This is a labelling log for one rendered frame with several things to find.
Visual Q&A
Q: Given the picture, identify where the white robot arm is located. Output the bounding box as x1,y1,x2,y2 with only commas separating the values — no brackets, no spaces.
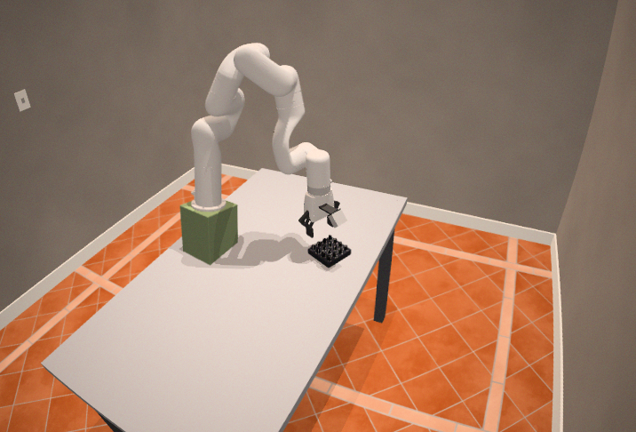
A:
191,43,332,212

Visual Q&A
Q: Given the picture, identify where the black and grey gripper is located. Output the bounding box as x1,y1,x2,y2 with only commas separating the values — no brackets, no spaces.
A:
298,188,340,238

